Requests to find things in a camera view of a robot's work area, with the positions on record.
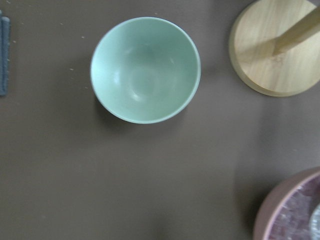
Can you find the wooden cup tree stand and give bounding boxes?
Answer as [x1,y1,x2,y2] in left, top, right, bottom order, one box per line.
[228,0,320,97]

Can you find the pink bowl of ice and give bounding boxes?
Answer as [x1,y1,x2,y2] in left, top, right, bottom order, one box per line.
[252,167,320,240]

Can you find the mint green bowl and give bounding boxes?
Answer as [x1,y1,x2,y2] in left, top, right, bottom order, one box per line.
[90,17,201,124]

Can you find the grey folded cloth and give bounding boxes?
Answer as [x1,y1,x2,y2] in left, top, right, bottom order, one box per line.
[0,11,11,97]

